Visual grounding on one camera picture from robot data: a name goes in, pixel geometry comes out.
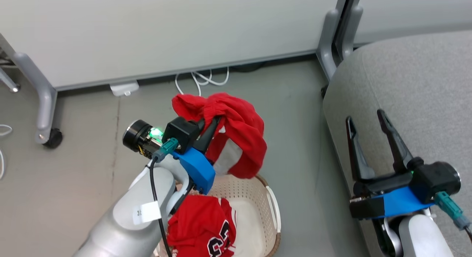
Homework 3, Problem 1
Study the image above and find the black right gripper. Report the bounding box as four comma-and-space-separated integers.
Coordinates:
346, 109, 462, 203

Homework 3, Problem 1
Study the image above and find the white adapter box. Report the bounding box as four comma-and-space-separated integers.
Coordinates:
110, 81, 140, 97

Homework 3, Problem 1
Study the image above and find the plain red garment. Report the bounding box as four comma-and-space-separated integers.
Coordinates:
171, 92, 268, 179

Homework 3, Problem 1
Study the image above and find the coiled white floor cable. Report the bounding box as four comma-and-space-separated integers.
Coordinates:
174, 67, 230, 96

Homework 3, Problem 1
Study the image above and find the cream perforated laundry basket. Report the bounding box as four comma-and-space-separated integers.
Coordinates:
155, 173, 282, 257

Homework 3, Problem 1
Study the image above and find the red numbered basketball jersey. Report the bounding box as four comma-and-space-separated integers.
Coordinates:
167, 194, 237, 257

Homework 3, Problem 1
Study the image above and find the long white floor cable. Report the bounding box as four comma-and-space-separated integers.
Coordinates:
0, 124, 13, 180

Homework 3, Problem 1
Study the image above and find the wide white partition panel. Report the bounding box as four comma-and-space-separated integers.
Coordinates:
0, 0, 349, 91

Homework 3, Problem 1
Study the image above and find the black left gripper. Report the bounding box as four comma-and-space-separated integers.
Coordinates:
122, 116, 222, 157

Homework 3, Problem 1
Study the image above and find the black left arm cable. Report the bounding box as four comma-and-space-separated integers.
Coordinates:
149, 159, 174, 257

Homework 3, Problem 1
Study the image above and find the grey partition leg with caster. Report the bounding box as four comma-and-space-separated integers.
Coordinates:
13, 52, 59, 145

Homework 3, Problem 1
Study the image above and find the teal left cable connector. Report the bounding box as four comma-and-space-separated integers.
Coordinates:
152, 138, 179, 162

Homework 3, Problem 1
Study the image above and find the teal cable connector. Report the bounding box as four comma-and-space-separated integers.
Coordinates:
152, 138, 179, 162
434, 191, 472, 230

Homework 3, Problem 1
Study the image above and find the teal right cable connector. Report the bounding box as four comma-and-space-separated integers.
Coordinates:
434, 191, 472, 230

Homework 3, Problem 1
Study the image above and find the narrow white partition panel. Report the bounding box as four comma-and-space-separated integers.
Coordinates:
354, 0, 472, 45

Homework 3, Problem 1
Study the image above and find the slanted metal table leg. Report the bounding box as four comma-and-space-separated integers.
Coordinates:
0, 67, 21, 93

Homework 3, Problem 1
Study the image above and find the grey fabric sofa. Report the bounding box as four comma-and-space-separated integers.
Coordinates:
323, 30, 472, 257

